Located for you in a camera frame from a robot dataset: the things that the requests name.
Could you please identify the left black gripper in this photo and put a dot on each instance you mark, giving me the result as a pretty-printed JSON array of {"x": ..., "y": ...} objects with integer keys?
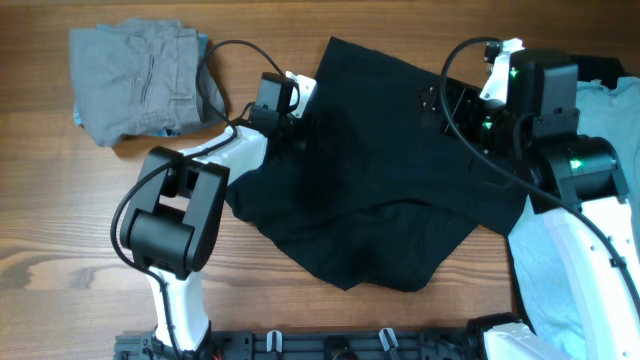
[{"x": 303, "y": 136}]

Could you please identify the folded grey trousers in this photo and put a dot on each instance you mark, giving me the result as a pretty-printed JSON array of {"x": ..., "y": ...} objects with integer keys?
[{"x": 135, "y": 75}]

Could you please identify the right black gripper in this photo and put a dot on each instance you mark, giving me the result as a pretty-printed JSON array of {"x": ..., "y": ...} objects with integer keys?
[{"x": 463, "y": 101}]

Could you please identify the folded light blue garment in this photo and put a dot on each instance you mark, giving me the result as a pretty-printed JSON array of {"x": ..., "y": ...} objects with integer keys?
[{"x": 202, "y": 42}]

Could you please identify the black shorts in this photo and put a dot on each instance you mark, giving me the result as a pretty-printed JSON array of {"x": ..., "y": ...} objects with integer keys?
[{"x": 375, "y": 198}]

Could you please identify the black garment under pile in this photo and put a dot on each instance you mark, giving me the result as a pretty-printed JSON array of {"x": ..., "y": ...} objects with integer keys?
[{"x": 604, "y": 69}]

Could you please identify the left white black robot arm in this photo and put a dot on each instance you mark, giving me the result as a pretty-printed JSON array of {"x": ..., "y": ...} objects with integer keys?
[{"x": 169, "y": 222}]

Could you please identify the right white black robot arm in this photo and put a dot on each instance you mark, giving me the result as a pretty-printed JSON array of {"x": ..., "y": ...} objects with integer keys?
[{"x": 578, "y": 195}]

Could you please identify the light blue t-shirt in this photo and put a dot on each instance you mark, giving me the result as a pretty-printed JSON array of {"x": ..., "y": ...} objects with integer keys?
[{"x": 612, "y": 114}]

